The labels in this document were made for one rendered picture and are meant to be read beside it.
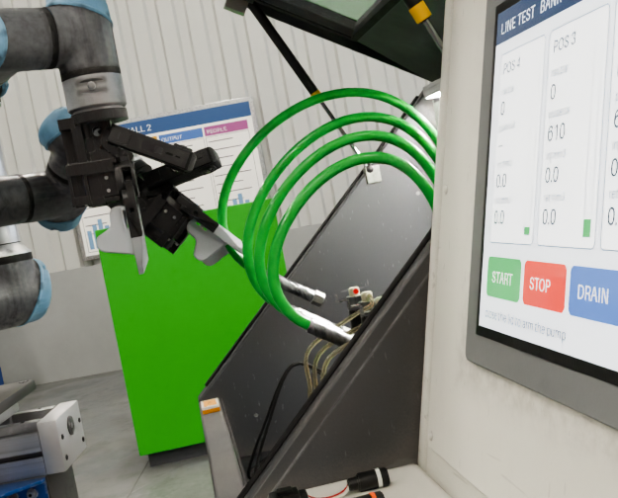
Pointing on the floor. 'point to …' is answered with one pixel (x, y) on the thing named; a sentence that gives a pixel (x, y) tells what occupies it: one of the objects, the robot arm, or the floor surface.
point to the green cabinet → (178, 332)
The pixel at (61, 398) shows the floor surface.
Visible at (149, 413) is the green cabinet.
